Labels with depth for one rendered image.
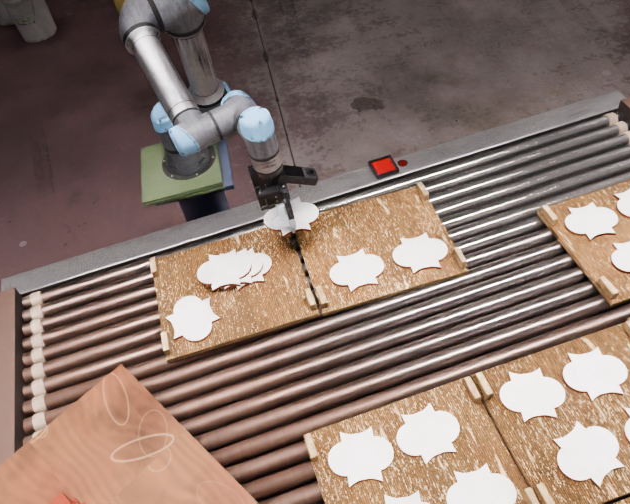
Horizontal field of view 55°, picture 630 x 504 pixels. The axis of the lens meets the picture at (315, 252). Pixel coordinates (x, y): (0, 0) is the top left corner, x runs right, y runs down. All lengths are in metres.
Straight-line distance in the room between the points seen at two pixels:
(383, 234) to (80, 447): 0.95
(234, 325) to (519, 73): 2.81
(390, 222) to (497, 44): 2.61
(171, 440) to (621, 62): 3.49
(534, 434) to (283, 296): 0.70
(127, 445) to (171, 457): 0.11
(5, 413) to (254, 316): 0.65
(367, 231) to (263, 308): 0.38
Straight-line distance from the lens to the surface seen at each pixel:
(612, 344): 1.63
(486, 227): 1.82
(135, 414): 1.46
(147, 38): 1.67
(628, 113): 2.25
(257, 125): 1.41
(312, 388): 1.53
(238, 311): 1.65
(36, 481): 1.49
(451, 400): 1.48
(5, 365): 1.80
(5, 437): 1.69
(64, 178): 3.81
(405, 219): 1.79
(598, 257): 1.78
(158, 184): 2.13
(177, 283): 1.76
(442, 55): 4.13
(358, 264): 1.68
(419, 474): 1.41
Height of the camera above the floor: 2.27
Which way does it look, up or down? 50 degrees down
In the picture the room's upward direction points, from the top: 10 degrees counter-clockwise
